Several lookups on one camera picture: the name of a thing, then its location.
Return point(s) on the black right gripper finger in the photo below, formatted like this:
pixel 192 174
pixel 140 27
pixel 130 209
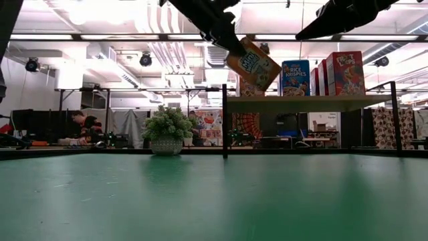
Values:
pixel 321 28

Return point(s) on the green table mat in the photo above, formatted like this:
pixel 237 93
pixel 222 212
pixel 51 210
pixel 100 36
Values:
pixel 167 207

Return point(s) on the black partition panel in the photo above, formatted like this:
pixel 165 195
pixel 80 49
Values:
pixel 354 129

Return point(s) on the green potted plant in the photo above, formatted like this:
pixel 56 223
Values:
pixel 167 127

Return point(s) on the black monitor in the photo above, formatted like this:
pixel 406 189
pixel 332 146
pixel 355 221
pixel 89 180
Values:
pixel 30 124

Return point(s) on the red orange patterned cloth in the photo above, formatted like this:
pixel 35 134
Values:
pixel 247 125

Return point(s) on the person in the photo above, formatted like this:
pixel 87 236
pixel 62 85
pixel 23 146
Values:
pixel 88 124
pixel 195 114

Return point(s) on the cardboard box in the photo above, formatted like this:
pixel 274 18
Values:
pixel 321 126

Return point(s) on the colourful printed banner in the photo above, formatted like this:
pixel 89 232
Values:
pixel 210 122

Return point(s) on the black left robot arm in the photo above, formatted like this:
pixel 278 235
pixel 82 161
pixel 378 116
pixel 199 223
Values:
pixel 6 33

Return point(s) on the black background robot arm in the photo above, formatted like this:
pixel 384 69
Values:
pixel 15 143

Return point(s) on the brown white patterned cloth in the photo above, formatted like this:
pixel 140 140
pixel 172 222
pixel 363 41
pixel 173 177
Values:
pixel 381 129

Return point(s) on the black ceiling spotlight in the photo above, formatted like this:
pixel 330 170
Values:
pixel 381 61
pixel 265 47
pixel 145 59
pixel 31 64

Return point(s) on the black shelf post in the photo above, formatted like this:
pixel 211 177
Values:
pixel 396 127
pixel 225 134

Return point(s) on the grey cover cloth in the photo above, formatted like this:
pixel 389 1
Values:
pixel 127 125

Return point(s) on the blue Rice Krispies cereal box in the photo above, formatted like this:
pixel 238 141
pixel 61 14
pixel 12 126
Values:
pixel 296 78

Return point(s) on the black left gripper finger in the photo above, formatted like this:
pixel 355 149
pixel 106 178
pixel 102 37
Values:
pixel 224 35

